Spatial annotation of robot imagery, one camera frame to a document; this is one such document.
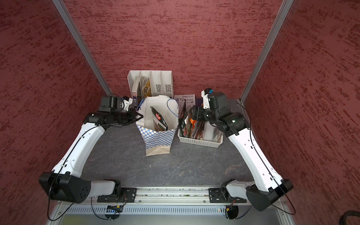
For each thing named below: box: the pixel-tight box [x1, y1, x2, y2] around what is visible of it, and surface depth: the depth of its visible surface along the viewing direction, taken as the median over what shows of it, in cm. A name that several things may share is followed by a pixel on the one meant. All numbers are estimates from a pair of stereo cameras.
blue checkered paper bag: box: [135, 95, 180, 157], surface depth 79 cm
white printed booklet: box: [173, 94, 196, 117], surface depth 124 cm
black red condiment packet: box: [150, 106, 169, 132], surface depth 83 cm
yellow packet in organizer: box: [142, 78, 153, 98], surface depth 103 cm
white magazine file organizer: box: [127, 70, 174, 99], surface depth 108 cm
